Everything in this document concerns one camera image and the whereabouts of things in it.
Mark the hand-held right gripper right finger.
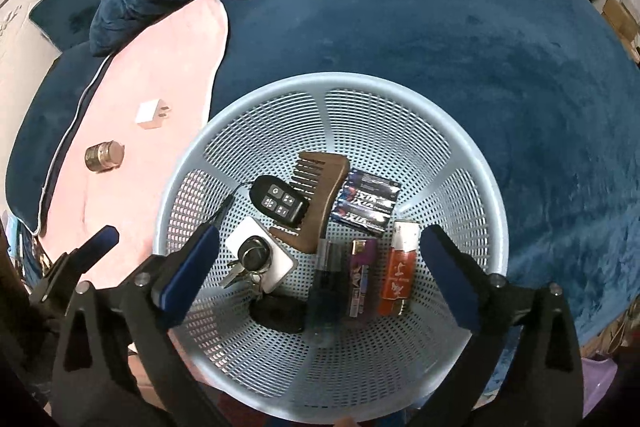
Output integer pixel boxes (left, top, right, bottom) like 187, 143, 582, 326
415, 225, 583, 427

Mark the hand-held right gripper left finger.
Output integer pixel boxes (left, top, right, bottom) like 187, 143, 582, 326
50, 224, 221, 427

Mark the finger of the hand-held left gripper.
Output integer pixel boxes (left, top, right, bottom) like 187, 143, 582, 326
30, 225, 121, 303

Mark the orange and white lighter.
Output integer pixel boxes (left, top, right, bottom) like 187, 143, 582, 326
377, 219, 420, 318

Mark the key bunch with black pouch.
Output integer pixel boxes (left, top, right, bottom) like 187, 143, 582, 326
222, 234, 308, 335

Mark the purple lighter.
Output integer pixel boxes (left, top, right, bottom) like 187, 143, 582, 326
342, 239, 378, 320

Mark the white square box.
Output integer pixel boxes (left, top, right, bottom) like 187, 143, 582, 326
225, 216, 298, 294

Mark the blue battery pack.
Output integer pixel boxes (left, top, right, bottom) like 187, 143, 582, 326
329, 168, 402, 238

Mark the black remote key fob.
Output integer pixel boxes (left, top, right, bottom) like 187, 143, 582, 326
210, 175, 311, 230

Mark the dark translucent lighter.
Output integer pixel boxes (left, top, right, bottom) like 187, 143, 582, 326
307, 242, 346, 348

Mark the light blue mesh basket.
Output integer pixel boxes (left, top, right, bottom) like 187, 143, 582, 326
152, 72, 508, 423

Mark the brown wooden comb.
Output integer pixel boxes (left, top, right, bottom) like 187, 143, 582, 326
267, 151, 351, 254

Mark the green and gold jar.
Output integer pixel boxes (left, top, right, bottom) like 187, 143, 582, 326
84, 140, 124, 174

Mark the navy cushion with white piping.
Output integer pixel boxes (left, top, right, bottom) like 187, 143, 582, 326
5, 47, 116, 238

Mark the pink towel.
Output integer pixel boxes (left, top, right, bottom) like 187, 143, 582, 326
37, 0, 231, 308

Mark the purple plastic tub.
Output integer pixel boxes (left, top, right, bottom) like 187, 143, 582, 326
582, 354, 623, 415

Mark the navy pillow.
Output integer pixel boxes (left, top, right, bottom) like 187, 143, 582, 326
30, 0, 138, 52

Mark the blue plush blanket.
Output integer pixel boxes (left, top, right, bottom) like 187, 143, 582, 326
5, 0, 640, 358

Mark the cardboard box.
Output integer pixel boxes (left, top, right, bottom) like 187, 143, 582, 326
600, 0, 640, 58

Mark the white wall charger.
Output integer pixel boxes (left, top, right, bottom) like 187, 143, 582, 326
135, 99, 173, 129

